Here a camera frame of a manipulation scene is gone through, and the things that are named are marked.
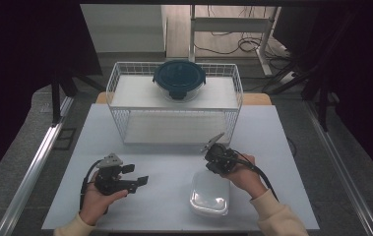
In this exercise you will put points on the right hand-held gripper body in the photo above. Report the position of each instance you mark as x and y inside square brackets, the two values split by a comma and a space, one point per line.
[221, 157]

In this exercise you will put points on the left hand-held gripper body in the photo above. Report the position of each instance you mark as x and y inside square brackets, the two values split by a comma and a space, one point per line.
[110, 180]

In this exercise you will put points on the clear rectangular lidded container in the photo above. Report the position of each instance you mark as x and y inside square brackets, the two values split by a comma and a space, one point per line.
[209, 194]

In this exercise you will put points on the round dark blue lidded container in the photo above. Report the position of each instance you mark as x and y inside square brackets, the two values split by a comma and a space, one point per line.
[179, 78]

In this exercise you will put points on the person's left hand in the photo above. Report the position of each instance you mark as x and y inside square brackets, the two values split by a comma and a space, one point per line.
[92, 203]

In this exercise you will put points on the person's right hand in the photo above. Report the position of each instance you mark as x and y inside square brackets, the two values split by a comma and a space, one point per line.
[244, 178]

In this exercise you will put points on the wooden table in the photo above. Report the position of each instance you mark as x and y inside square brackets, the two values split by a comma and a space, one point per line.
[256, 99]

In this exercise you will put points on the black stand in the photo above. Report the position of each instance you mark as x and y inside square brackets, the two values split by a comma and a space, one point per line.
[322, 98]
[56, 98]

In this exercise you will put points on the white cabinet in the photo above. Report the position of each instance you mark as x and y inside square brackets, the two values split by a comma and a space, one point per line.
[121, 29]

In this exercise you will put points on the dark curtain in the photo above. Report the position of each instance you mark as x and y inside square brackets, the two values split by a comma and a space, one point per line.
[16, 65]
[364, 65]

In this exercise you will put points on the black square floor frame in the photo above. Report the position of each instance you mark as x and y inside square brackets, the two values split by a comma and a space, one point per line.
[65, 139]

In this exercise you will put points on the metal rail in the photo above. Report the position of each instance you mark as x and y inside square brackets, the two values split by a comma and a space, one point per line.
[344, 170]
[30, 177]

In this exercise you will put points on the white desk frame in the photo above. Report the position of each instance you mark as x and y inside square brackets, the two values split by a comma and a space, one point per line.
[230, 24]

